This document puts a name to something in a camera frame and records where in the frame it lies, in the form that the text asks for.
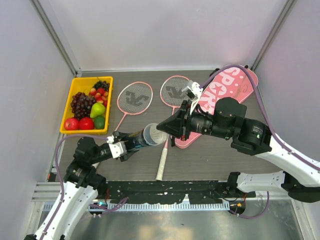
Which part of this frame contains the right red apple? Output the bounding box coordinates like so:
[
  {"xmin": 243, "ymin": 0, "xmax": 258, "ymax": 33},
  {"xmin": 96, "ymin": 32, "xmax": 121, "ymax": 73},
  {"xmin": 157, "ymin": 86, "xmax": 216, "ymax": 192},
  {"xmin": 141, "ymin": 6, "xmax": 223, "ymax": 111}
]
[{"xmin": 79, "ymin": 117, "xmax": 95, "ymax": 130}]

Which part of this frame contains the left red apple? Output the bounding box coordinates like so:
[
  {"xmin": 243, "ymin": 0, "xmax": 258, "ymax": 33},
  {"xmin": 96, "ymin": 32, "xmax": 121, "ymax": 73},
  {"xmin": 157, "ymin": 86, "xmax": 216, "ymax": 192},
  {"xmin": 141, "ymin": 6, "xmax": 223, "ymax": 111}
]
[{"xmin": 64, "ymin": 117, "xmax": 80, "ymax": 131}]

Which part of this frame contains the red apple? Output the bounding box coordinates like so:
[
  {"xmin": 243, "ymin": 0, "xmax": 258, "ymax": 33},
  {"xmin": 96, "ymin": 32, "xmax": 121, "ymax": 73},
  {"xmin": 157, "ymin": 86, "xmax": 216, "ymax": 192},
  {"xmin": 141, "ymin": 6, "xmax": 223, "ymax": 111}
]
[
  {"xmin": 79, "ymin": 117, "xmax": 95, "ymax": 130},
  {"xmin": 64, "ymin": 117, "xmax": 80, "ymax": 131}
]

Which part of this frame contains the white cable duct strip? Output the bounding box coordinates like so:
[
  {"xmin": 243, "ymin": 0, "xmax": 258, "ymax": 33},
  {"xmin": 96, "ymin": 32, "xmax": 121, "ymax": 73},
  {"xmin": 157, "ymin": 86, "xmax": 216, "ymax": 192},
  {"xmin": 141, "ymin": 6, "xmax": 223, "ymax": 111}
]
[{"xmin": 42, "ymin": 201, "xmax": 231, "ymax": 211}]

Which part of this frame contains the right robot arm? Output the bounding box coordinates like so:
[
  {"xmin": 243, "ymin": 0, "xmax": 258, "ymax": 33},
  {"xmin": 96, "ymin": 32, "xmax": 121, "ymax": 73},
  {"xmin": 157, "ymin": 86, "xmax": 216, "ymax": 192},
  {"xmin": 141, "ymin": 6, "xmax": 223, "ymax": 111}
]
[{"xmin": 156, "ymin": 97, "xmax": 320, "ymax": 203}]

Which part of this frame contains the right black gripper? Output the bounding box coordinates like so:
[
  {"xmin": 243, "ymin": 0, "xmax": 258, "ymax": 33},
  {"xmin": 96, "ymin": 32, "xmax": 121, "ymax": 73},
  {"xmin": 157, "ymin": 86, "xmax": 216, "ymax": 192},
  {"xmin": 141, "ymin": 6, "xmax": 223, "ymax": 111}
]
[{"xmin": 157, "ymin": 99, "xmax": 233, "ymax": 142}]

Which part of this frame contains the green lime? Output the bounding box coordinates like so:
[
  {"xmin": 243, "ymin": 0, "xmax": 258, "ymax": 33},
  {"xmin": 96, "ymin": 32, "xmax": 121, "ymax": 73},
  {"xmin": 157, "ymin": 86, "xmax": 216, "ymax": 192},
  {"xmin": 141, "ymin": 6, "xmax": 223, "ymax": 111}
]
[{"xmin": 93, "ymin": 115, "xmax": 106, "ymax": 130}]

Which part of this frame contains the pink badminton racket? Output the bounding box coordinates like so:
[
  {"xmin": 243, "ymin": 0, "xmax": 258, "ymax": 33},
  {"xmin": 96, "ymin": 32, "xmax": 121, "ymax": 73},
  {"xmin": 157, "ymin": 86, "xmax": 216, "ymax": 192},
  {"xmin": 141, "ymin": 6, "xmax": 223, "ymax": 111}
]
[
  {"xmin": 155, "ymin": 75, "xmax": 189, "ymax": 181},
  {"xmin": 90, "ymin": 81, "xmax": 153, "ymax": 167}
]

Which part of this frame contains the black shuttlecock tube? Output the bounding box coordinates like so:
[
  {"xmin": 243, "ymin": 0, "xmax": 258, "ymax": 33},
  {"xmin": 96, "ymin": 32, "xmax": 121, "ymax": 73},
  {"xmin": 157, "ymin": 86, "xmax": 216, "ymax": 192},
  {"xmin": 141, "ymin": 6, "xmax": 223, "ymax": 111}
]
[{"xmin": 122, "ymin": 129, "xmax": 153, "ymax": 149}]

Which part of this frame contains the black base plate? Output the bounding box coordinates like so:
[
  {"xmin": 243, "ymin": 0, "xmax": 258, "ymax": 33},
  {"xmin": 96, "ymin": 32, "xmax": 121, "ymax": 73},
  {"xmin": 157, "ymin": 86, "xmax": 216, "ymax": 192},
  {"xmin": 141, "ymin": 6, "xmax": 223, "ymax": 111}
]
[{"xmin": 105, "ymin": 180, "xmax": 256, "ymax": 205}]

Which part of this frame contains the left pink badminton racket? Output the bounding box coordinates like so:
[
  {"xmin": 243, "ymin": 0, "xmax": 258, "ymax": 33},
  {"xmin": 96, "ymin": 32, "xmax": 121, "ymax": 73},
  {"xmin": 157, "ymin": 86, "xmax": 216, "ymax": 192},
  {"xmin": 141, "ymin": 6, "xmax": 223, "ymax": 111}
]
[{"xmin": 90, "ymin": 81, "xmax": 153, "ymax": 167}]

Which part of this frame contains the yellow plastic bin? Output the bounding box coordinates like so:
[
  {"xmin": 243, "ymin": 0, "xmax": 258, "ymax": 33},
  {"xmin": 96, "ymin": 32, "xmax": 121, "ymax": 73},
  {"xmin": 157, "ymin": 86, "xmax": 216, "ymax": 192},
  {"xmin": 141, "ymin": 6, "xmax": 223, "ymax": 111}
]
[{"xmin": 60, "ymin": 76, "xmax": 113, "ymax": 135}]

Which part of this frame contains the black grape bunch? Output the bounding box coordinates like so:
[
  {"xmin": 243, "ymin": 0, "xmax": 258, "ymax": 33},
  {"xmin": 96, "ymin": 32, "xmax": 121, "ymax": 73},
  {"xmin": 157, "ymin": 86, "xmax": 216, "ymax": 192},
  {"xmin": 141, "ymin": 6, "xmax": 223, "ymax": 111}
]
[{"xmin": 93, "ymin": 80, "xmax": 110, "ymax": 92}]

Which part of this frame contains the right pink badminton racket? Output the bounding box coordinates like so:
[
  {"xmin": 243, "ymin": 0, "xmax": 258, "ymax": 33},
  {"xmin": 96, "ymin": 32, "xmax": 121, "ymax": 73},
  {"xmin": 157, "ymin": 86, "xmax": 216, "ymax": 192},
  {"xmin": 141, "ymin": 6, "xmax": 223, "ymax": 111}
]
[{"xmin": 155, "ymin": 75, "xmax": 189, "ymax": 181}]

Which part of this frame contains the pink racket bag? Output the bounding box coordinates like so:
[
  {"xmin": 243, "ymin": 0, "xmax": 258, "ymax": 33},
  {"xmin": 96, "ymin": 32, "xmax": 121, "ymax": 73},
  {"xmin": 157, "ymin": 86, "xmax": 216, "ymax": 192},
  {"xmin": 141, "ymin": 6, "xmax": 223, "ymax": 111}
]
[{"xmin": 173, "ymin": 63, "xmax": 259, "ymax": 150}]

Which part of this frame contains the clear tube lid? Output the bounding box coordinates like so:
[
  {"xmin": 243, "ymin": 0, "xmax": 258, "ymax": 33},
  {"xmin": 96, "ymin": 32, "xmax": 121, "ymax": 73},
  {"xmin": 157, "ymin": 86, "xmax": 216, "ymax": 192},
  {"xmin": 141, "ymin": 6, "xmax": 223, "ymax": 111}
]
[{"xmin": 142, "ymin": 123, "xmax": 168, "ymax": 146}]

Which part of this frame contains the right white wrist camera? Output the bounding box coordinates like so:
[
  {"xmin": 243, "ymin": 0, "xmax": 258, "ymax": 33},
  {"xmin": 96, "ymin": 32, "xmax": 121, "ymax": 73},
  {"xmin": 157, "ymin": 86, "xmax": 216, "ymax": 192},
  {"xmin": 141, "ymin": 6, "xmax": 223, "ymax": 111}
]
[{"xmin": 181, "ymin": 80, "xmax": 203, "ymax": 115}]

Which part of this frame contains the purple grape bunch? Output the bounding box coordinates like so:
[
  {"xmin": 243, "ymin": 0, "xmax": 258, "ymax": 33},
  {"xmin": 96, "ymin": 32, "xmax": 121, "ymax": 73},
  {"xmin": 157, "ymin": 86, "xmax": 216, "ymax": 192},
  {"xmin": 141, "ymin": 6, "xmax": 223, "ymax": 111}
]
[{"xmin": 70, "ymin": 92, "xmax": 97, "ymax": 120}]

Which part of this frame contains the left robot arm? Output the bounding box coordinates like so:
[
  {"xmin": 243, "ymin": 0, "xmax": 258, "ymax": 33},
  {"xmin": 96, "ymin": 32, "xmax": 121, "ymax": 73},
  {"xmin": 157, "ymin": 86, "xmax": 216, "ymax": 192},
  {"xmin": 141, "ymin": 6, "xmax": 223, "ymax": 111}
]
[{"xmin": 25, "ymin": 131, "xmax": 141, "ymax": 240}]

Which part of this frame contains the green pear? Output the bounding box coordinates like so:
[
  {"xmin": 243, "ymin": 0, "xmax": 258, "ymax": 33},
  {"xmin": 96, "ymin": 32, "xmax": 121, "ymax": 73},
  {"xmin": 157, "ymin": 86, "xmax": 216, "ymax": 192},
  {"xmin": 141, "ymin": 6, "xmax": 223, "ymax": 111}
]
[{"xmin": 90, "ymin": 102, "xmax": 106, "ymax": 119}]

